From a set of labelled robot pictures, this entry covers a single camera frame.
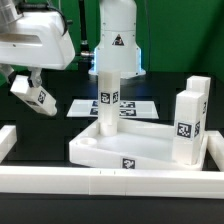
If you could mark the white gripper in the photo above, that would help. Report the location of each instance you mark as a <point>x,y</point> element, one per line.
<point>35,40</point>

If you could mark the white desk top tray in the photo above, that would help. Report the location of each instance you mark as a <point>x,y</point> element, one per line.
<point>137,145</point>

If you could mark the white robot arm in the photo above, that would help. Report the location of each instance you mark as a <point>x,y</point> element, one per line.
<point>117,47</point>

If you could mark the white U-shaped fence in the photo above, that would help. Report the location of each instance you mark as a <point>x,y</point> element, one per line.
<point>90,181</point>

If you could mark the white marker base plate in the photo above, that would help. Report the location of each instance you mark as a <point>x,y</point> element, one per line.
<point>128,109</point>

